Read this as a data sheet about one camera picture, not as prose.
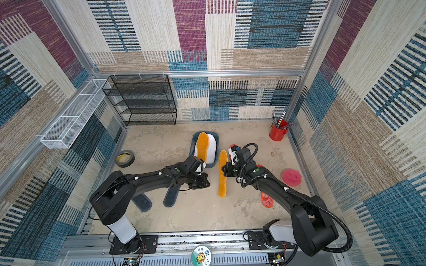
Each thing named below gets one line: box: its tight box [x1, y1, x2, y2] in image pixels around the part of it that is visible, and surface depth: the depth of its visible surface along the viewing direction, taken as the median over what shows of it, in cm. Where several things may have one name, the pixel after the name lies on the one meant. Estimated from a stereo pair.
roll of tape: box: [115, 149, 135, 168], surface depth 101 cm
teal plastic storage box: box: [189, 130, 220, 169], surface depth 106 cm
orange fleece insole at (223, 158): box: [218, 150, 229, 199], surface depth 86 cm
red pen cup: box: [269, 119, 289, 142], surface depth 108 cm
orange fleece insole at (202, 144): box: [196, 131, 210, 164], surface depth 107 cm
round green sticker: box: [191, 244, 212, 266], surface depth 65 cm
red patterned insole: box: [260, 191, 275, 208], surface depth 87 cm
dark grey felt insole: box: [163, 185, 181, 208], surface depth 89 cm
